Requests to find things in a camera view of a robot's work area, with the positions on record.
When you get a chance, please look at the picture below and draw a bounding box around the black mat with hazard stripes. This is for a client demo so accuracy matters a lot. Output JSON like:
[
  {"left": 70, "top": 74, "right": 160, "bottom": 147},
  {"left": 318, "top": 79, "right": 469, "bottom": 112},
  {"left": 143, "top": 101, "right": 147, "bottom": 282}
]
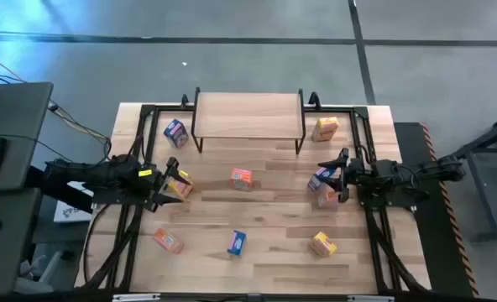
[{"left": 393, "top": 121, "right": 480, "bottom": 299}]

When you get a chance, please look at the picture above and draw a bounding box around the silver metal bracket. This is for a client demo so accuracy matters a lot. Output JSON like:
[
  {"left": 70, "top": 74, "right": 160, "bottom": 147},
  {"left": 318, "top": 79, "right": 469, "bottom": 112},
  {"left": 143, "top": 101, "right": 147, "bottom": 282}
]
[
  {"left": 348, "top": 294, "right": 395, "bottom": 302},
  {"left": 112, "top": 293, "right": 162, "bottom": 302}
]

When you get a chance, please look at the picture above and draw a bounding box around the white printed box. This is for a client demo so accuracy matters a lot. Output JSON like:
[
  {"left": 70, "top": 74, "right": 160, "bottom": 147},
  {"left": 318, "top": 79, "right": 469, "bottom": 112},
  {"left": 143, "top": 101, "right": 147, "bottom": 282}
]
[{"left": 53, "top": 180, "right": 95, "bottom": 224}]

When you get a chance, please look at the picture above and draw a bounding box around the wooden shelf with black frame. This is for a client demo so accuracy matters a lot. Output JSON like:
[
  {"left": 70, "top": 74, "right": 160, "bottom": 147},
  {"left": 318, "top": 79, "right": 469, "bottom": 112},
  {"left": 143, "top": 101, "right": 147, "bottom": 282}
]
[{"left": 190, "top": 86, "right": 307, "bottom": 155}]

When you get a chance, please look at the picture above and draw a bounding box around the orange Mini Wheats cereal box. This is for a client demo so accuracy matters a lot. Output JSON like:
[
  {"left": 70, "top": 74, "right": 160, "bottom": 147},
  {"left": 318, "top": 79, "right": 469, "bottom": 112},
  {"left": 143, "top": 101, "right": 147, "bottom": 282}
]
[
  {"left": 229, "top": 167, "right": 254, "bottom": 191},
  {"left": 317, "top": 184, "right": 341, "bottom": 210},
  {"left": 152, "top": 227, "right": 186, "bottom": 255}
]

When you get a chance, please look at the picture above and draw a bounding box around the black keyboard cable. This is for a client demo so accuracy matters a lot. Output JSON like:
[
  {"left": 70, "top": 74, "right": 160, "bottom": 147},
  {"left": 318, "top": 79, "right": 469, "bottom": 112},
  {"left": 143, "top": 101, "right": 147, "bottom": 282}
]
[{"left": 0, "top": 133, "right": 76, "bottom": 164}]

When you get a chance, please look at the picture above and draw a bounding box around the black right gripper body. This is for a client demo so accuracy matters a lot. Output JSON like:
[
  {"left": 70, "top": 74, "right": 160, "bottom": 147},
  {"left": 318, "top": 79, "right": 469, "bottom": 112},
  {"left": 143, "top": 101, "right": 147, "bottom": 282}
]
[{"left": 339, "top": 147, "right": 371, "bottom": 204}]

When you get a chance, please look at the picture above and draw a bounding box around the black aluminium table frame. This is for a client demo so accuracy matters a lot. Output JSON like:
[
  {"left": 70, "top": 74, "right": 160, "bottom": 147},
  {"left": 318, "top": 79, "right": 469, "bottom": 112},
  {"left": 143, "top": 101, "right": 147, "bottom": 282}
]
[{"left": 80, "top": 103, "right": 432, "bottom": 294}]

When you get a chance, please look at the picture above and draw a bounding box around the yellow Corn Pops cereal box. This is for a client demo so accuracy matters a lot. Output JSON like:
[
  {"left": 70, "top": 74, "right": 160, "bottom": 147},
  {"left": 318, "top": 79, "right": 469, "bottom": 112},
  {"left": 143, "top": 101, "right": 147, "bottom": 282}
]
[
  {"left": 166, "top": 169, "right": 195, "bottom": 200},
  {"left": 311, "top": 116, "right": 341, "bottom": 143},
  {"left": 308, "top": 231, "right": 339, "bottom": 258}
]

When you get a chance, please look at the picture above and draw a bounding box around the black cable bundle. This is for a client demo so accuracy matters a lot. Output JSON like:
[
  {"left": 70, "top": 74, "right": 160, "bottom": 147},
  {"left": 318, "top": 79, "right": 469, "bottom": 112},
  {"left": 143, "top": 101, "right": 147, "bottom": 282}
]
[{"left": 46, "top": 99, "right": 113, "bottom": 165}]

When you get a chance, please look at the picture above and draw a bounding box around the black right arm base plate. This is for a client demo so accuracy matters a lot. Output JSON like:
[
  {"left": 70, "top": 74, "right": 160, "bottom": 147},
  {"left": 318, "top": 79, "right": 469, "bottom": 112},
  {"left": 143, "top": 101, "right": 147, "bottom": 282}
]
[{"left": 359, "top": 188, "right": 420, "bottom": 211}]

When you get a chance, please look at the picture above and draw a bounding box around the grey desk with knob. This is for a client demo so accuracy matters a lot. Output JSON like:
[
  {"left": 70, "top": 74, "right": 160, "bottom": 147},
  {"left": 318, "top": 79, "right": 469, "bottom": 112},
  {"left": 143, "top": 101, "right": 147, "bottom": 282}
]
[{"left": 0, "top": 187, "right": 44, "bottom": 297}]

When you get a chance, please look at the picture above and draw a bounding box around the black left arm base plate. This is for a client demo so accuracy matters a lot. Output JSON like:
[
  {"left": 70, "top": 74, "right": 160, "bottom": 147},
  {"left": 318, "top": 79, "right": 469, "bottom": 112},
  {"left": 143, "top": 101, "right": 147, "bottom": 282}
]
[{"left": 91, "top": 195, "right": 155, "bottom": 212}]

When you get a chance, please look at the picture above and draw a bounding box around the blue Frosted Flakes cereal box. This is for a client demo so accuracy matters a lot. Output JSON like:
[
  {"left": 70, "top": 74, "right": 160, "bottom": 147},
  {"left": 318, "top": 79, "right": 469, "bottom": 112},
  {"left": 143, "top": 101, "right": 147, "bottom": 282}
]
[
  {"left": 306, "top": 166, "right": 338, "bottom": 193},
  {"left": 163, "top": 118, "right": 190, "bottom": 149},
  {"left": 226, "top": 229, "right": 249, "bottom": 257}
]

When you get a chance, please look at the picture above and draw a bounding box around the black metal stand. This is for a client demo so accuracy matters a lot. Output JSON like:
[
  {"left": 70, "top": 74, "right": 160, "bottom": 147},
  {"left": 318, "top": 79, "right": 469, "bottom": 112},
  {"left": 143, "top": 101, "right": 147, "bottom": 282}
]
[{"left": 452, "top": 109, "right": 497, "bottom": 244}]

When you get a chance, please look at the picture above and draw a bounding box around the grey desk with keyboard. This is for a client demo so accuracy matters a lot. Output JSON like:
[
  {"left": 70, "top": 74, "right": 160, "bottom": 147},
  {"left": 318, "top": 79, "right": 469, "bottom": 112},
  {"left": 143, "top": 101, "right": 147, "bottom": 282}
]
[{"left": 0, "top": 81, "right": 55, "bottom": 194}]

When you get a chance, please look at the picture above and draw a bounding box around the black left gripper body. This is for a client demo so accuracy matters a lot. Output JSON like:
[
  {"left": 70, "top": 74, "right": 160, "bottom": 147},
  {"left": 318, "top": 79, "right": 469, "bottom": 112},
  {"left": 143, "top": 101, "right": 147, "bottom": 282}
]
[{"left": 135, "top": 157, "right": 180, "bottom": 211}]

